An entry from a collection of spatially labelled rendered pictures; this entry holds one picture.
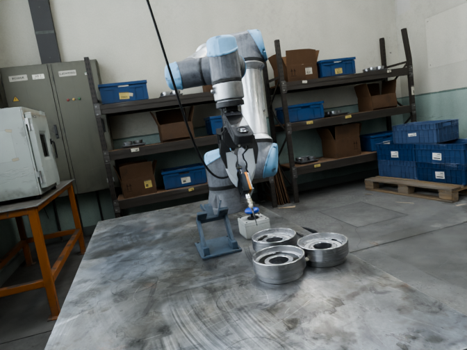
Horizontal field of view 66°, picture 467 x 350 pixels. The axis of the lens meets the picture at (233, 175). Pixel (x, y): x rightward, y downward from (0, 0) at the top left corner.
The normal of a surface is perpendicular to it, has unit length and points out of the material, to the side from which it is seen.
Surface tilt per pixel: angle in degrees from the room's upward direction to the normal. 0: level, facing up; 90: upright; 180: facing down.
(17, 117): 90
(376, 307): 0
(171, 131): 83
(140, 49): 90
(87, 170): 90
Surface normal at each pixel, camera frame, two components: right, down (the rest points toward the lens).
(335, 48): 0.26, 0.10
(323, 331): -0.15, -0.98
